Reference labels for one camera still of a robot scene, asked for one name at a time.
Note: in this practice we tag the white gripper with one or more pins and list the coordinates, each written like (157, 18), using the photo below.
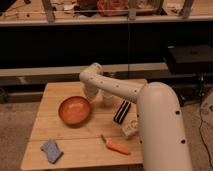
(91, 96)

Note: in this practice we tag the orange ceramic bowl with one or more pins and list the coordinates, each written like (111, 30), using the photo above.
(74, 110)

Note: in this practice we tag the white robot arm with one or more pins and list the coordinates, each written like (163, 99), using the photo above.
(161, 128)

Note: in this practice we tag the white plastic cup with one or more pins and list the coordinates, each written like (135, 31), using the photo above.
(107, 98)

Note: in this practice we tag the black striped rectangular block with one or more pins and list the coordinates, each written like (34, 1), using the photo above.
(122, 112)

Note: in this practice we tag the white plastic bottle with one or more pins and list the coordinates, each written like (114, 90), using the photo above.
(130, 129)

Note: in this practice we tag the orange toy carrot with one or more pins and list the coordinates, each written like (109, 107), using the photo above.
(115, 146)

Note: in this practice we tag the black box on shelf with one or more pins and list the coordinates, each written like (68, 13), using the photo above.
(190, 59)

